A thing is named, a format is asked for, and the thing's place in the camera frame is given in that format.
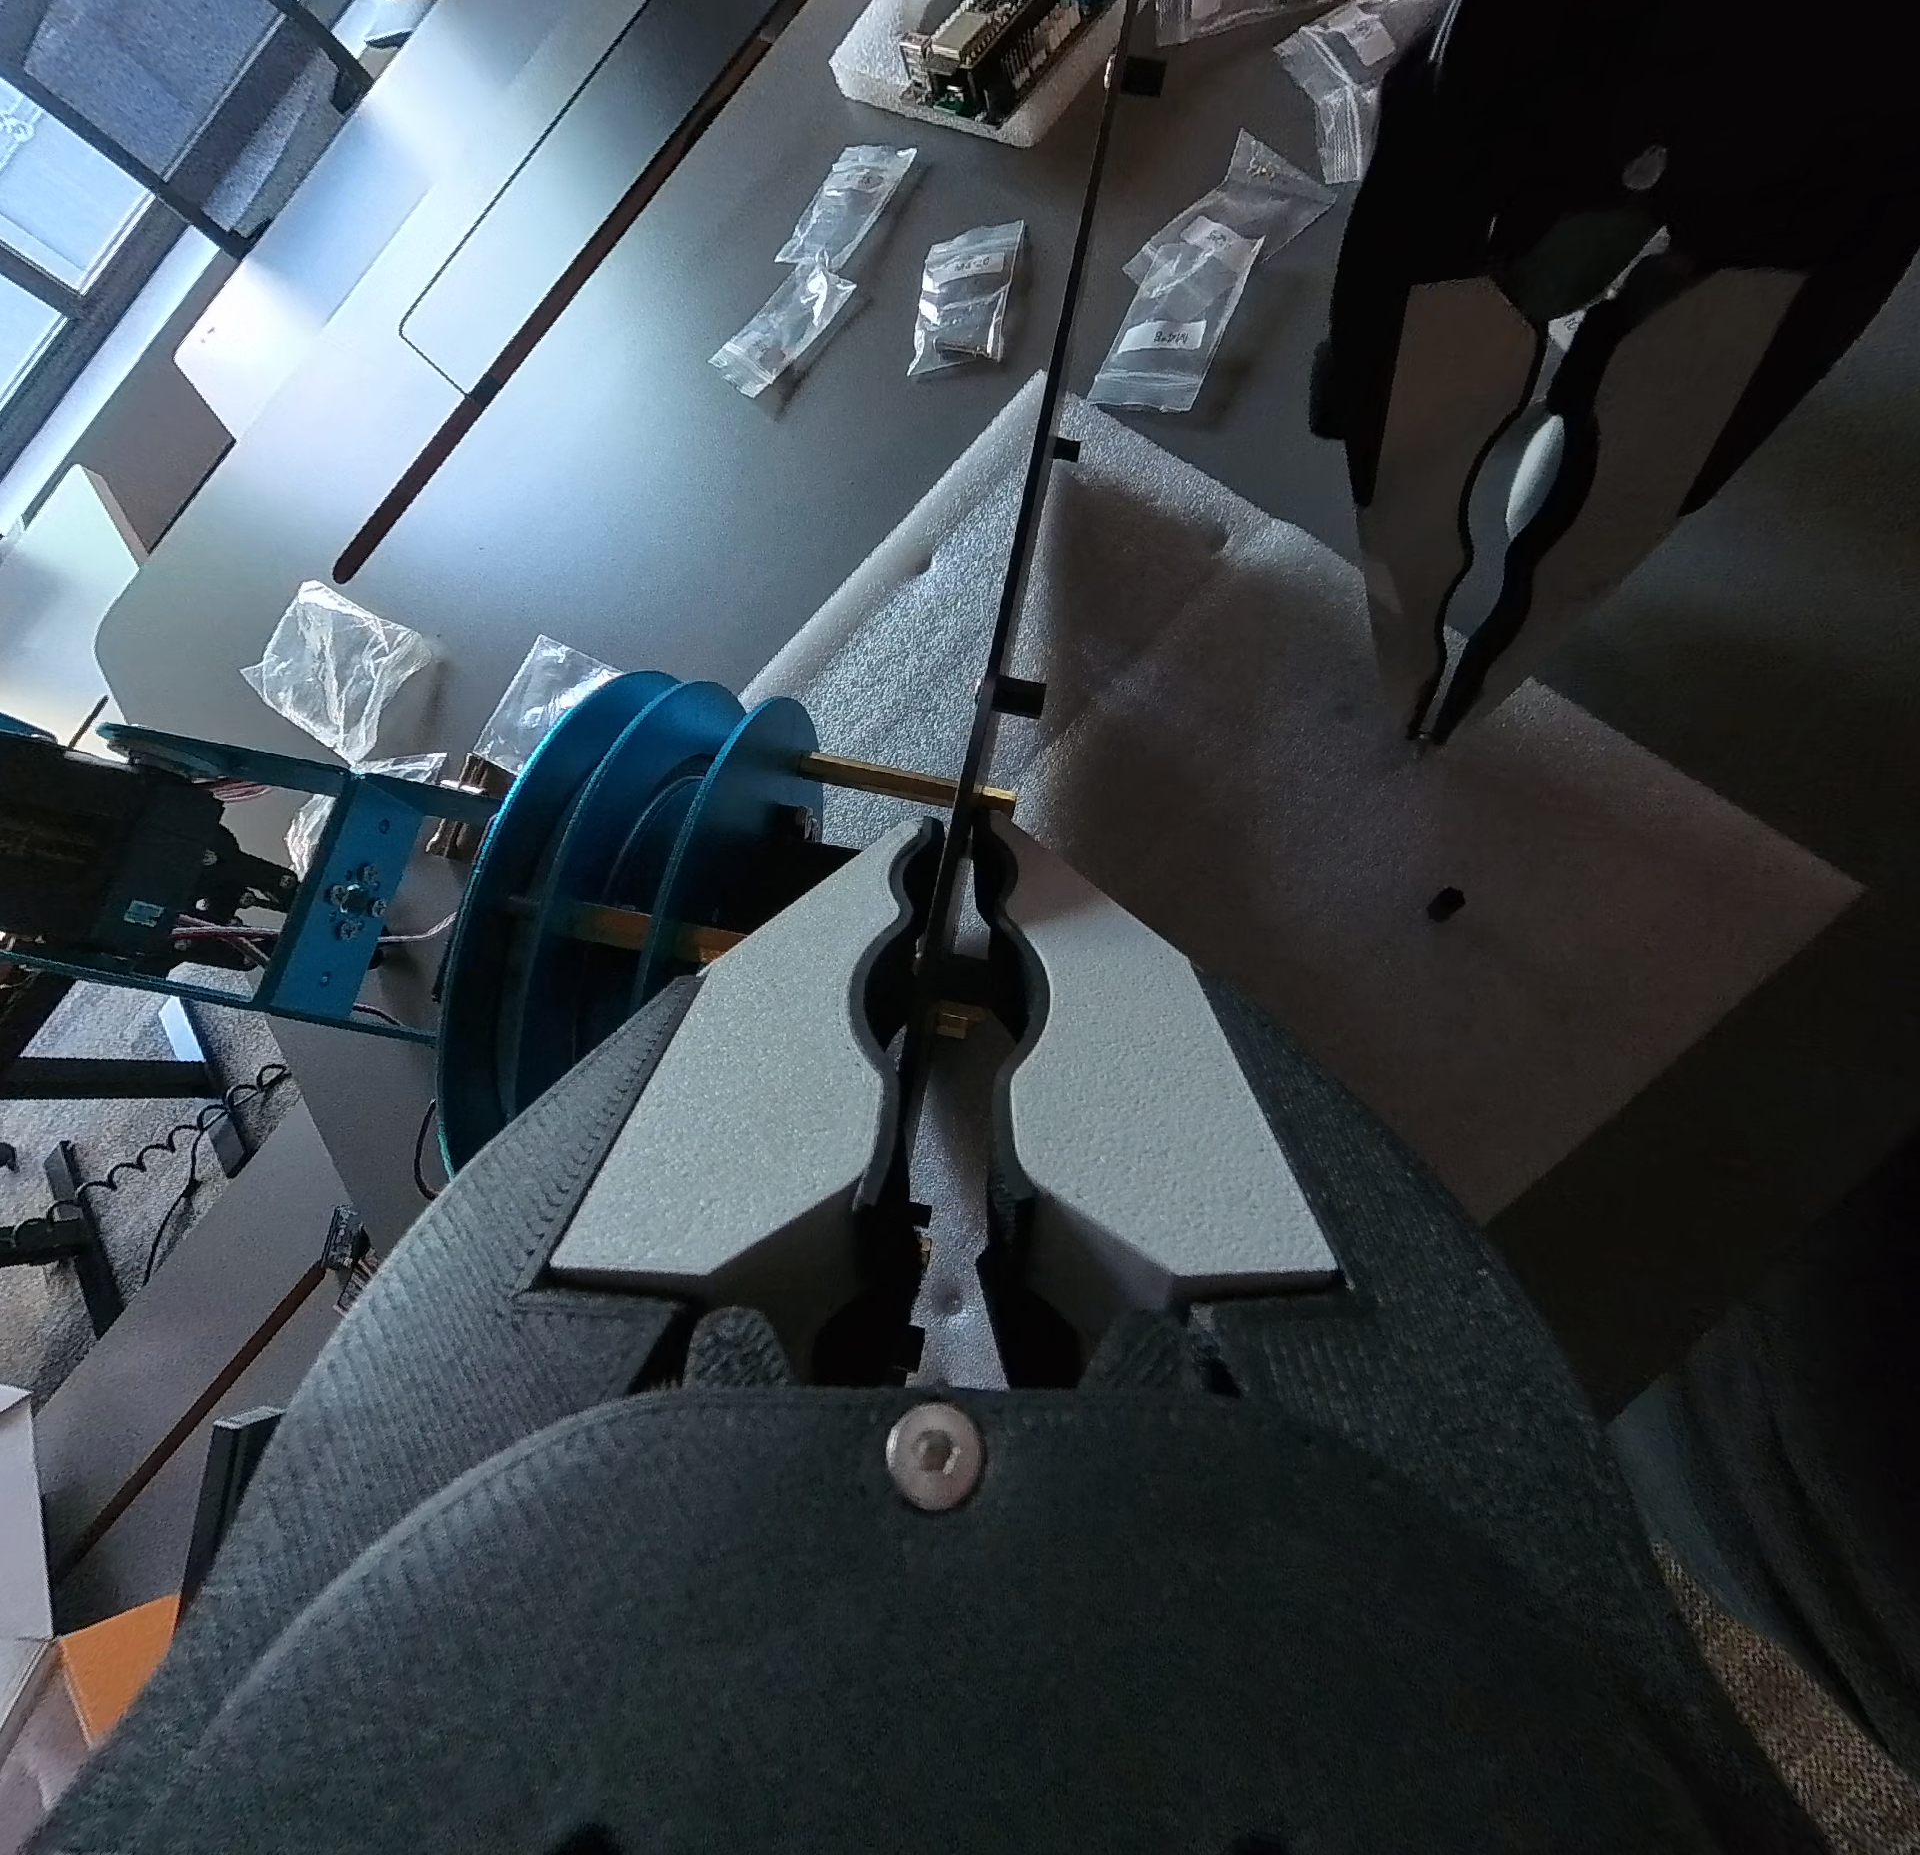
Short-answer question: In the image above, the black triangular base plate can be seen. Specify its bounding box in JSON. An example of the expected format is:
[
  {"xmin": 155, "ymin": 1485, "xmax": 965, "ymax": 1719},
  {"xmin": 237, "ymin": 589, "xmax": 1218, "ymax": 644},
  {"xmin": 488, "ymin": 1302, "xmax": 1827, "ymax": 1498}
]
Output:
[{"xmin": 885, "ymin": 0, "xmax": 1171, "ymax": 1379}]

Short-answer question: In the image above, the blue toy robot arm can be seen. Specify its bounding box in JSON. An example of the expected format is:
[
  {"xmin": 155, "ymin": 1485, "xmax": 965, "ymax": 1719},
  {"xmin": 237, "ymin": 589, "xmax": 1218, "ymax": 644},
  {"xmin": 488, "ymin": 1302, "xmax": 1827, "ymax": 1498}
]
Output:
[{"xmin": 0, "ymin": 666, "xmax": 1022, "ymax": 1227}]

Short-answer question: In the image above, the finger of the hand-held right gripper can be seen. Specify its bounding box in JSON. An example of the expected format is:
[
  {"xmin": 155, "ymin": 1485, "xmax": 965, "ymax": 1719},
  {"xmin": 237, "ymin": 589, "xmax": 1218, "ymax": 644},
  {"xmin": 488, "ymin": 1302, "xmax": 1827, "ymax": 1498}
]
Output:
[
  {"xmin": 1423, "ymin": 227, "xmax": 1812, "ymax": 751},
  {"xmin": 1354, "ymin": 271, "xmax": 1551, "ymax": 740}
]

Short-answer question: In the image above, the white foam sheet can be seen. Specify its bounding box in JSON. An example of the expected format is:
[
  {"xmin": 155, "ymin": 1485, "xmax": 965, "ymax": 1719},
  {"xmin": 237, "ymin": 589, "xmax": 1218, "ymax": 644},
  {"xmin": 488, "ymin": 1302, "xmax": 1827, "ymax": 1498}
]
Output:
[{"xmin": 743, "ymin": 372, "xmax": 1870, "ymax": 1385}]

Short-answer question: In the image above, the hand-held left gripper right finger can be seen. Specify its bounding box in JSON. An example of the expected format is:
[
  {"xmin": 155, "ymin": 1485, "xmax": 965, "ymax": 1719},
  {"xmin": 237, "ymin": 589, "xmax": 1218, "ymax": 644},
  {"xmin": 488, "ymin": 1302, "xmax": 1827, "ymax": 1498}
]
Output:
[{"xmin": 968, "ymin": 812, "xmax": 1338, "ymax": 1314}]

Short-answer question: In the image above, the white box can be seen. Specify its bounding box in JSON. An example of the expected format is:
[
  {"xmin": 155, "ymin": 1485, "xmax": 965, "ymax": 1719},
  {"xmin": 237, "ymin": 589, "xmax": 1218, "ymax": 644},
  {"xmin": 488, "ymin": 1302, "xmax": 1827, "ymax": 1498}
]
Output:
[{"xmin": 0, "ymin": 1383, "xmax": 63, "ymax": 1647}]

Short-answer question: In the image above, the large glass window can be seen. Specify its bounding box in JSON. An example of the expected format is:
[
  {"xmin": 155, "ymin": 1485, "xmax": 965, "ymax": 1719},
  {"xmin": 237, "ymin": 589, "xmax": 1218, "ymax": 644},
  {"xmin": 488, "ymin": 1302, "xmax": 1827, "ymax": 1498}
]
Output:
[{"xmin": 0, "ymin": 0, "xmax": 378, "ymax": 508}]

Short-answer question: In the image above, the person's black clothing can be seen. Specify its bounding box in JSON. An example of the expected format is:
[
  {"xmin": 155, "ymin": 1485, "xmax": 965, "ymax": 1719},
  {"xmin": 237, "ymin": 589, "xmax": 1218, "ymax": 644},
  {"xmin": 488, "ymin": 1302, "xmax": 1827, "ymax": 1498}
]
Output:
[{"xmin": 1612, "ymin": 1165, "xmax": 1920, "ymax": 1783}]

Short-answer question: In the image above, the black mesh chair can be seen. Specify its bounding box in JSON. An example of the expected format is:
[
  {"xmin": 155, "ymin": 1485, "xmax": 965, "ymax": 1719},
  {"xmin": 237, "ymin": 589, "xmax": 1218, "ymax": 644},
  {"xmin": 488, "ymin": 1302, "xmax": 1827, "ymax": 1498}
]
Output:
[{"xmin": 0, "ymin": 0, "xmax": 378, "ymax": 258}]

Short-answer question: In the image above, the black control circuit board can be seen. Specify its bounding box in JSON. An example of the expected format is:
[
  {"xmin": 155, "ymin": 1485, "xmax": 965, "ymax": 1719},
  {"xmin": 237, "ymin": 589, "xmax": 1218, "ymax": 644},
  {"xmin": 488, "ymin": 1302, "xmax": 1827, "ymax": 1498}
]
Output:
[{"xmin": 896, "ymin": 0, "xmax": 1118, "ymax": 123}]

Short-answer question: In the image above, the black coiled cable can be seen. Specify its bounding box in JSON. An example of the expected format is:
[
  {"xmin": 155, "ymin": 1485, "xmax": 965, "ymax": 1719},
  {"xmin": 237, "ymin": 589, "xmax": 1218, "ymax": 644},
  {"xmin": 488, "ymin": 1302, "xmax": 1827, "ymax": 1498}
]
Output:
[{"xmin": 59, "ymin": 1063, "xmax": 294, "ymax": 1227}]

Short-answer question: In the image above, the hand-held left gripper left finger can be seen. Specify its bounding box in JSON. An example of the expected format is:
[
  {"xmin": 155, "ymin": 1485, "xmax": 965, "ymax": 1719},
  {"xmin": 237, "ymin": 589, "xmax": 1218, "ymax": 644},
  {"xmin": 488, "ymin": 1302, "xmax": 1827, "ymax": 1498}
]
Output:
[{"xmin": 543, "ymin": 816, "xmax": 949, "ymax": 1284}]

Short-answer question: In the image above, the dark grey desk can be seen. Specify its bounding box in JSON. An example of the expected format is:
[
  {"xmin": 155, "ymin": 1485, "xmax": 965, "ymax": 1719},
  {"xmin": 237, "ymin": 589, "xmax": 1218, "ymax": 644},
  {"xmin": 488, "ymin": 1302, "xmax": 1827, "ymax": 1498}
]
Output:
[{"xmin": 31, "ymin": 0, "xmax": 1920, "ymax": 1602}]

